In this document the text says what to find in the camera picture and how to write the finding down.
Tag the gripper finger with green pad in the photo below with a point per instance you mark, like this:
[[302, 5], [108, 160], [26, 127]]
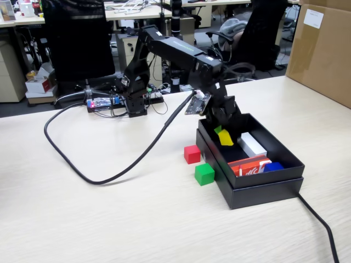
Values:
[[217, 128]]

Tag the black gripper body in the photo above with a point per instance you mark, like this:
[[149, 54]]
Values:
[[223, 104]]

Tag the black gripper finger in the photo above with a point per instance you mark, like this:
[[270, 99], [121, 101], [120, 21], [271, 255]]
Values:
[[236, 126]]

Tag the yellow wooden cube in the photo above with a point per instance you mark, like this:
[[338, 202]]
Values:
[[226, 138]]

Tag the red wooden cube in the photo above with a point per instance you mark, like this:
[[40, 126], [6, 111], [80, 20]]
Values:
[[192, 154]]

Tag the green wooden cube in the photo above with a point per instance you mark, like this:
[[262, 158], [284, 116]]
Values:
[[204, 175]]

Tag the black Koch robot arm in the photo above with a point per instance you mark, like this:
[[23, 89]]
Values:
[[175, 49]]

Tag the white rectangular box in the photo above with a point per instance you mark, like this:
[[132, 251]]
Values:
[[252, 145]]

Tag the orange red card box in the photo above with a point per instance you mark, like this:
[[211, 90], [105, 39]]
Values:
[[248, 167]]

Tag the black cardboard box tray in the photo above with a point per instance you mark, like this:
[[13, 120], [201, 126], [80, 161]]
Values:
[[274, 180]]

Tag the black cardboard box lid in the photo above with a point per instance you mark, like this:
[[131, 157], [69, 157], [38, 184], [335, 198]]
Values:
[[263, 195]]

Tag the large brown cardboard box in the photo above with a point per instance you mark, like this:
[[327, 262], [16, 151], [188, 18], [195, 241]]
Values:
[[321, 54]]

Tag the white red cardboard box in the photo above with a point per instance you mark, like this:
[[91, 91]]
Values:
[[37, 85]]

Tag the blue wooden cube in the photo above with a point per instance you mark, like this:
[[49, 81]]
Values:
[[273, 167]]

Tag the electronics board green LED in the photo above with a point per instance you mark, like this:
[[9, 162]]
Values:
[[156, 96]]

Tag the black chrome-armed office chair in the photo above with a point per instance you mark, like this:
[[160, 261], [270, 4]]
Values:
[[260, 41]]

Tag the grey cloth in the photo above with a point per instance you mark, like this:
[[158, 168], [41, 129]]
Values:
[[233, 27]]

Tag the beige plain cabinet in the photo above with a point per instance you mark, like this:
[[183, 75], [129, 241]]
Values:
[[188, 27]]

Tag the electronics board red LED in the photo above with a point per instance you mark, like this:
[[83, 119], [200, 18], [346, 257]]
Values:
[[101, 102]]

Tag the white shipping label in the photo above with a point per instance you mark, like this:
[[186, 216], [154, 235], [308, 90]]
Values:
[[314, 18]]

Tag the white folding stand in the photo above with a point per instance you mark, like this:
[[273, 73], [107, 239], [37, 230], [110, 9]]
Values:
[[131, 7]]

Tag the black mesh office chair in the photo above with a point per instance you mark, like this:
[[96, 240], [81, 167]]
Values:
[[79, 41]]

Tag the cola bottle red label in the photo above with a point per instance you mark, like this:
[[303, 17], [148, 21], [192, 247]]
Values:
[[36, 7]]

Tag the beige tall drawer cabinet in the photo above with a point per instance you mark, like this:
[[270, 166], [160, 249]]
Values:
[[11, 76]]

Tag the beige office desk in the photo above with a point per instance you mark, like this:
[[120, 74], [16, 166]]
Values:
[[27, 19]]

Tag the framed picture card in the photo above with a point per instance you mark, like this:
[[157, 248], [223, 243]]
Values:
[[7, 11]]

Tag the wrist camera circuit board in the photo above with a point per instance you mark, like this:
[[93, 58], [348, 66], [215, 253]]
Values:
[[197, 105]]

